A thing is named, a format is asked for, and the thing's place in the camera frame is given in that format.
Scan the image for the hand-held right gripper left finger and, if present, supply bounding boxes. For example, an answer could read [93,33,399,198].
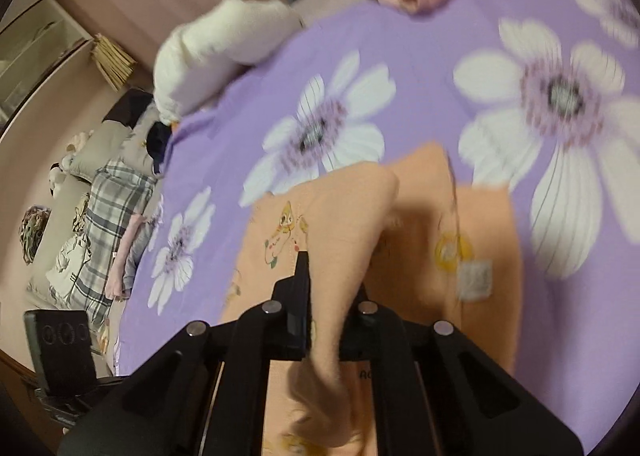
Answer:
[57,248,313,456]

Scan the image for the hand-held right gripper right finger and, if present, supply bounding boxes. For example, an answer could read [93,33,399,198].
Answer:
[340,286,583,456]

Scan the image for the orange cartoon print shirt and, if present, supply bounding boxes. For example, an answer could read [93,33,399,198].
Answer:
[220,143,523,456]

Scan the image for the grey cloth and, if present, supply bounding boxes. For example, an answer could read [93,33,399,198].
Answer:
[121,221,157,297]

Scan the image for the light pink cloth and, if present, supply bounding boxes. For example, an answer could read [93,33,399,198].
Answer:
[105,213,151,299]

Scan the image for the grey plaid pillow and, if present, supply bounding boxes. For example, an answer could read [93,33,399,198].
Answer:
[75,161,158,331]

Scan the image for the dark navy cloth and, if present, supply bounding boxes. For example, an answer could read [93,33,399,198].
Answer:
[145,122,173,171]

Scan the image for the white cartoon print cushion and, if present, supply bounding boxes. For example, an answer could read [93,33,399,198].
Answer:
[27,193,93,309]

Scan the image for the black chair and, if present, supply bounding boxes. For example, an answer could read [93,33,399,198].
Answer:
[24,308,121,424]

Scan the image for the beige pillow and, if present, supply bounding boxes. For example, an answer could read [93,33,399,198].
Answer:
[65,88,166,181]

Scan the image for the small plush toys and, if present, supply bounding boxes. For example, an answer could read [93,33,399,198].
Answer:
[47,131,93,197]

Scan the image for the multicolour knitted item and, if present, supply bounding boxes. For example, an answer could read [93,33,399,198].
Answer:
[20,206,48,267]

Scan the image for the purple floral bedsheet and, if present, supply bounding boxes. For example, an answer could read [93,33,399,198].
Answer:
[115,0,640,452]

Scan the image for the white shelf unit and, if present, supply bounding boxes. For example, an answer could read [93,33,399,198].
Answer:
[0,0,93,137]

